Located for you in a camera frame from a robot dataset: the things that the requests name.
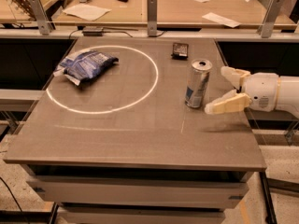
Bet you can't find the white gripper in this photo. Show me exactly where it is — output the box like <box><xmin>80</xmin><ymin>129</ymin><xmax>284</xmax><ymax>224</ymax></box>
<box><xmin>205</xmin><ymin>66</ymin><xmax>278</xmax><ymax>115</ymax></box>

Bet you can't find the silver blue redbull can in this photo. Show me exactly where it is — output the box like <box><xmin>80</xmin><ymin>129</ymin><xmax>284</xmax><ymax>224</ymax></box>
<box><xmin>185</xmin><ymin>59</ymin><xmax>212</xmax><ymax>108</ymax></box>

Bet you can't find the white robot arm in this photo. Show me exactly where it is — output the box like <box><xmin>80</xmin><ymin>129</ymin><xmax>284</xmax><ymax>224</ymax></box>
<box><xmin>205</xmin><ymin>66</ymin><xmax>299</xmax><ymax>118</ymax></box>

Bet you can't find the blue chip bag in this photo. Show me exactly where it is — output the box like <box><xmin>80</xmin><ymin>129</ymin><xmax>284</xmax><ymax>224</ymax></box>
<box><xmin>53</xmin><ymin>49</ymin><xmax>119</xmax><ymax>86</ymax></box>

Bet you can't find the small black device on table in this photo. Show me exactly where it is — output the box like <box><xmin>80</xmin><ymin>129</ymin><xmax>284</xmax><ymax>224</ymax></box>
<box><xmin>172</xmin><ymin>43</ymin><xmax>189</xmax><ymax>60</ymax></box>

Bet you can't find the white paper slip right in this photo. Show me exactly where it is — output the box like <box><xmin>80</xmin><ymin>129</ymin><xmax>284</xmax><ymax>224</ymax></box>
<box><xmin>203</xmin><ymin>12</ymin><xmax>240</xmax><ymax>28</ymax></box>

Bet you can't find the black power adapter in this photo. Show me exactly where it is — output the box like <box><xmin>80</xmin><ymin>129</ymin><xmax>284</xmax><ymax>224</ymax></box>
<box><xmin>82</xmin><ymin>27</ymin><xmax>104</xmax><ymax>36</ymax></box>

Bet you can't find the white paper sheet left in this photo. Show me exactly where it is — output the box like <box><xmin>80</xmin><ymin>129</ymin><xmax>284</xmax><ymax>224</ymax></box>
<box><xmin>63</xmin><ymin>4</ymin><xmax>110</xmax><ymax>21</ymax></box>

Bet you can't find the white drawer cabinet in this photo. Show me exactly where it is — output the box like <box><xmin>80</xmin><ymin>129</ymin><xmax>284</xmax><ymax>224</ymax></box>
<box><xmin>27</xmin><ymin>175</ymin><xmax>249</xmax><ymax>224</ymax></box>

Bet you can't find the right metal bracket post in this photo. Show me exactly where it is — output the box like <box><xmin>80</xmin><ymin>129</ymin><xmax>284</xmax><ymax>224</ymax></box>
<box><xmin>258</xmin><ymin>0</ymin><xmax>284</xmax><ymax>38</ymax></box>

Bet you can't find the metal bracket post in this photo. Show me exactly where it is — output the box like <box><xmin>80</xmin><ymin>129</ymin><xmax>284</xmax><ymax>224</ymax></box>
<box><xmin>147</xmin><ymin>0</ymin><xmax>157</xmax><ymax>37</ymax></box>
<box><xmin>29</xmin><ymin>0</ymin><xmax>53</xmax><ymax>35</ymax></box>
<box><xmin>258</xmin><ymin>0</ymin><xmax>284</xmax><ymax>38</ymax></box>

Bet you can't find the middle metal bracket post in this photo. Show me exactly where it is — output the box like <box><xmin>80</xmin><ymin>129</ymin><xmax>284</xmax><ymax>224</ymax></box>
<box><xmin>147</xmin><ymin>0</ymin><xmax>157</xmax><ymax>37</ymax></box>

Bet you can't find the left metal bracket post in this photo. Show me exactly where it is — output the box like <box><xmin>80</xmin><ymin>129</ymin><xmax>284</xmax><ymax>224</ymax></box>
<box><xmin>29</xmin><ymin>0</ymin><xmax>53</xmax><ymax>35</ymax></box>

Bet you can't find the black cable on floor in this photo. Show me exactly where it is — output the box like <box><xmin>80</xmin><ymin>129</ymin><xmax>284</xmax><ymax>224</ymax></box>
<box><xmin>0</xmin><ymin>176</ymin><xmax>31</xmax><ymax>224</ymax></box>

